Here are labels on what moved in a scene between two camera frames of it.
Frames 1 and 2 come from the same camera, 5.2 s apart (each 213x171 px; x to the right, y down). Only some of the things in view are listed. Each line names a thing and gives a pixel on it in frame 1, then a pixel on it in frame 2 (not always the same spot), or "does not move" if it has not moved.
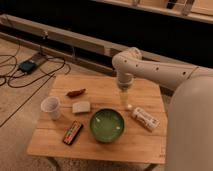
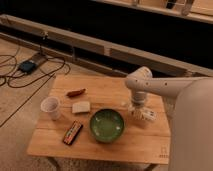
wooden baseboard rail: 71,46 does not move
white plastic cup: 51,105 does not move
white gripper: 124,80 -> 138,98
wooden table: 82,117 does not move
